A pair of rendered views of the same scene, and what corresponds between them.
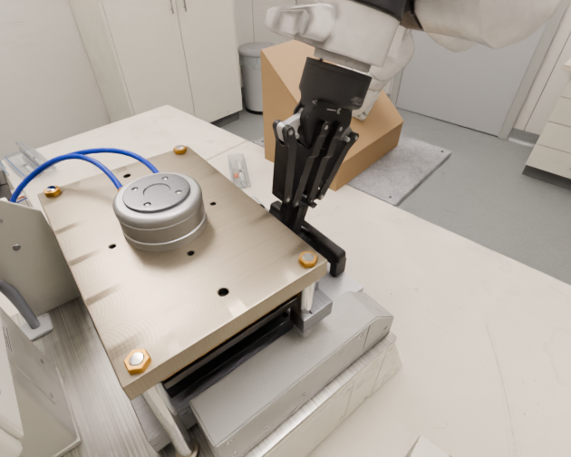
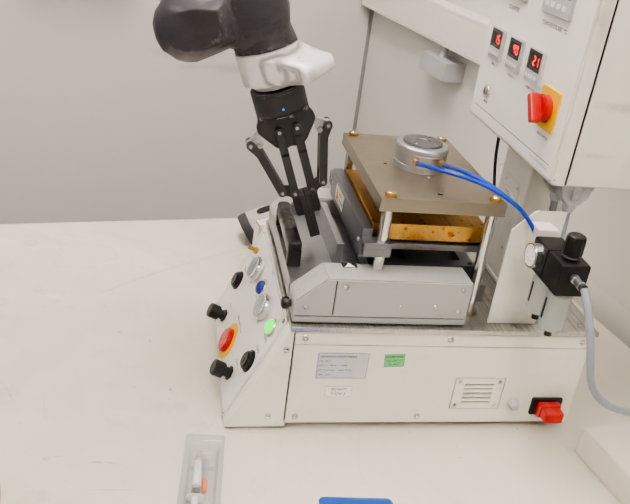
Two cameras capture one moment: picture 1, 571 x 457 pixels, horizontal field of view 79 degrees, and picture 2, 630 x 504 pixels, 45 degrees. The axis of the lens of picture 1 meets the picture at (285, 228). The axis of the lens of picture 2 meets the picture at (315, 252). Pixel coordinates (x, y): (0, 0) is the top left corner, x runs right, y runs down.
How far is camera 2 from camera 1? 1.40 m
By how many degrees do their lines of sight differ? 108
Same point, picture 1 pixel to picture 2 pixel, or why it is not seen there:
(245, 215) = (369, 153)
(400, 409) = not seen: hidden behind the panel
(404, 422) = not seen: hidden behind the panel
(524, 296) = (34, 285)
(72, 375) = (490, 283)
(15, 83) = not seen: outside the picture
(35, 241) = (518, 253)
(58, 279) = (508, 296)
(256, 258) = (377, 142)
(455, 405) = (206, 281)
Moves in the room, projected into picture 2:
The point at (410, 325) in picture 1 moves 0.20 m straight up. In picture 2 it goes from (170, 318) to (175, 215)
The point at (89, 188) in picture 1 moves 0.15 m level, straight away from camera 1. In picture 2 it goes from (469, 195) to (501, 243)
